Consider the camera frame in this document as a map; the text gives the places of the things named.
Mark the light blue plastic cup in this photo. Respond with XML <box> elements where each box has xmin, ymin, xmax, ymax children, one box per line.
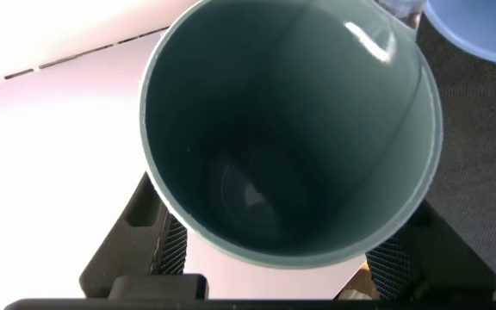
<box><xmin>422</xmin><ymin>0</ymin><xmax>496</xmax><ymax>68</ymax></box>

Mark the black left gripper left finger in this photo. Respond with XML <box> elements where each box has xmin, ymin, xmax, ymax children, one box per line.
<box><xmin>78</xmin><ymin>171</ymin><xmax>189</xmax><ymax>299</ymax></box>

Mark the teal plastic cup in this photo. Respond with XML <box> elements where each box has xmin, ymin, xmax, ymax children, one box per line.
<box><xmin>139</xmin><ymin>0</ymin><xmax>444</xmax><ymax>270</ymax></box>

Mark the black fabric table cover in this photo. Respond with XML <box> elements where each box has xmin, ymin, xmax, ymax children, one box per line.
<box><xmin>333</xmin><ymin>12</ymin><xmax>496</xmax><ymax>301</ymax></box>

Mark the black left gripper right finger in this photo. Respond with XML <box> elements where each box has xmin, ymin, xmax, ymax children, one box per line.
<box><xmin>364</xmin><ymin>200</ymin><xmax>496</xmax><ymax>301</ymax></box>

